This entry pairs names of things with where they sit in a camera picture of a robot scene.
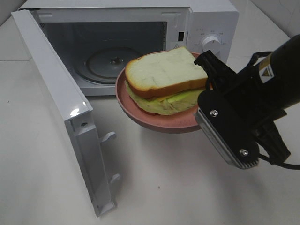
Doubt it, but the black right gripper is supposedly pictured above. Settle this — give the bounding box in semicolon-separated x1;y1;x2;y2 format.
194;50;291;165

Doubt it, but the pink round plate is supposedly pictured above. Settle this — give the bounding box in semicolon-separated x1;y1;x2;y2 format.
115;50;211;134

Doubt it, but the toast sandwich with lettuce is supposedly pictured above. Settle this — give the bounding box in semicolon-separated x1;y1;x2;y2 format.
124;47;208;115

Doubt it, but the white microwave door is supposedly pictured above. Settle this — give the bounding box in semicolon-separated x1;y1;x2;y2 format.
12;10;120;217

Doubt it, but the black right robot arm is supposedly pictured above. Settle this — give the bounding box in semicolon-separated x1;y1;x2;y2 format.
194;36;300;170

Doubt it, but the white upper power knob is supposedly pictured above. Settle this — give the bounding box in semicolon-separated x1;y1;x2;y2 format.
201;35;221;54

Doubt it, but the white warning label sticker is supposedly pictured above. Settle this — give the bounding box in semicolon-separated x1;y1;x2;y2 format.
170;42;182;49

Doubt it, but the glass microwave turntable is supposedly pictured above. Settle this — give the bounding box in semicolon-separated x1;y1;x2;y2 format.
75;46;142;84

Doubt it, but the white microwave oven body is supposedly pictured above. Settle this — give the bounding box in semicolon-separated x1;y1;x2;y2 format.
17;0;239;96

